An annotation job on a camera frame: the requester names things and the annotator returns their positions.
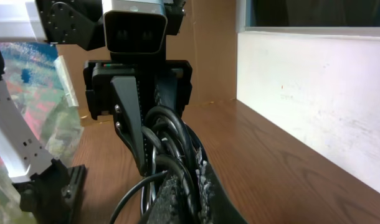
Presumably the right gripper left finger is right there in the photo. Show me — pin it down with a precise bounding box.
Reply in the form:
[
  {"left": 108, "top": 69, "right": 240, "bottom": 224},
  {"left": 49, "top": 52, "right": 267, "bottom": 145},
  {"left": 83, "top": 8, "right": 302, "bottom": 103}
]
[{"left": 145, "top": 174, "right": 193, "bottom": 224}]

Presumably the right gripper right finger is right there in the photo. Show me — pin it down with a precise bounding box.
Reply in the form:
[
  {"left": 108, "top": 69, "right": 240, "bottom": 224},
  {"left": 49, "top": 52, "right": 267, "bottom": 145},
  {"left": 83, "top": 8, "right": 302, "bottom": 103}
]
[{"left": 196, "top": 147, "right": 247, "bottom": 224}]

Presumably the black usb cable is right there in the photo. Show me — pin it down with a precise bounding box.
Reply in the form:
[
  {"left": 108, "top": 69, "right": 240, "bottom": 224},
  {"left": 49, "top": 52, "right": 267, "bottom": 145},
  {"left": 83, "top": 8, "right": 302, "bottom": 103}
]
[{"left": 108, "top": 105, "right": 209, "bottom": 224}]

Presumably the cardboard box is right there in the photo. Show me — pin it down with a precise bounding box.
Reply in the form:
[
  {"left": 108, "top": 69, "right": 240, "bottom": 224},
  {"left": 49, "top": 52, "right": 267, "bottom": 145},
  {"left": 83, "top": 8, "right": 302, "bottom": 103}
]
[{"left": 57, "top": 0, "right": 237, "bottom": 122}]

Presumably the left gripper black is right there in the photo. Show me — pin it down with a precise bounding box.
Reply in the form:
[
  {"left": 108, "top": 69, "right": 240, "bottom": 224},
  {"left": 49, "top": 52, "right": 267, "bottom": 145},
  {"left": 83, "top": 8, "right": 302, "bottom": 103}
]
[{"left": 83, "top": 60, "right": 192, "bottom": 176}]

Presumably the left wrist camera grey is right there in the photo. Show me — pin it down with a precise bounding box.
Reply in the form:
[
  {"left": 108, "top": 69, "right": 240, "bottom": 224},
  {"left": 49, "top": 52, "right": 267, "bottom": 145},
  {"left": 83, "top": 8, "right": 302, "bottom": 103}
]
[{"left": 102, "top": 0, "right": 168, "bottom": 54}]

